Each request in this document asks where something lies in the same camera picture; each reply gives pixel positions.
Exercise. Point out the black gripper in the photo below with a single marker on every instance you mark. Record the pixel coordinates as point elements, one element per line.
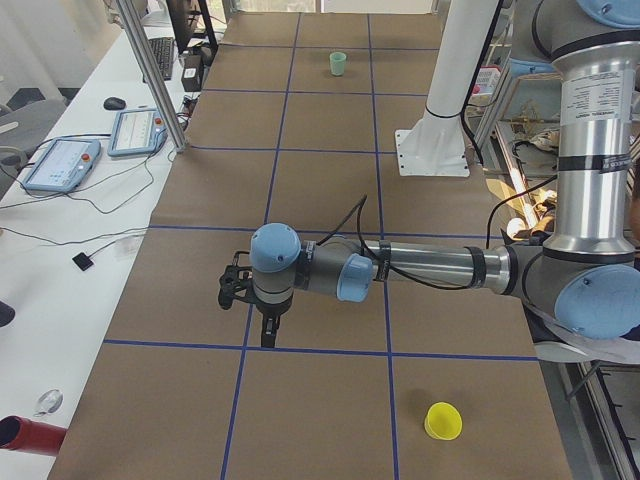
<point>271,309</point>

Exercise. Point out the far blue teach pendant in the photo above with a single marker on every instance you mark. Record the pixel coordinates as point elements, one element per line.
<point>137,132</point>

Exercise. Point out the near blue teach pendant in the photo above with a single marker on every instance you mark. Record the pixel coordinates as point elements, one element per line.
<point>63,166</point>

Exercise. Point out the black box with label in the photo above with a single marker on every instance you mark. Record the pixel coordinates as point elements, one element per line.
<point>192,74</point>

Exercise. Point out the blue teach pendant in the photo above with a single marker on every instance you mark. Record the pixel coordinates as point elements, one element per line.
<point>63,166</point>
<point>137,132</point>

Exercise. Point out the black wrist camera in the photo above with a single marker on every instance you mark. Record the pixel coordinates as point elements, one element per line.
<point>236,283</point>

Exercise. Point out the black monitor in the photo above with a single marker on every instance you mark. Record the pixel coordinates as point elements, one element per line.
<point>184,16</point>

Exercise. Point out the red cylinder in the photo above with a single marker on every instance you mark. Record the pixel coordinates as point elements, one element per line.
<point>28,436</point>

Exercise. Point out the yellow plastic cup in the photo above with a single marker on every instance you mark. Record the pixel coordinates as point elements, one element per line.
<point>443,422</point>

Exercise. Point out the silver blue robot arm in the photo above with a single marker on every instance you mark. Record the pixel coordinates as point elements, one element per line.
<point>581,280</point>

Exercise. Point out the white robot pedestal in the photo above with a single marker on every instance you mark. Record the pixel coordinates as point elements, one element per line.
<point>435,146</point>

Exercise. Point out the brown paper table mat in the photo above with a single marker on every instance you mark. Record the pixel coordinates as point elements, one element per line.
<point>295,125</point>

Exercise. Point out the black keyboard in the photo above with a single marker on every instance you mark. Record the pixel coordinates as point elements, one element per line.
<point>163,49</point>

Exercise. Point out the aluminium frame post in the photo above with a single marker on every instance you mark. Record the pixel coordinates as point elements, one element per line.
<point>150,70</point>

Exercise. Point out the green plastic cup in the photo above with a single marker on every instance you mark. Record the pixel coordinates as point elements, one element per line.
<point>337,61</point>

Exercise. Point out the black computer mouse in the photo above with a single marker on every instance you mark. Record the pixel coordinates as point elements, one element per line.
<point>114,104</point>

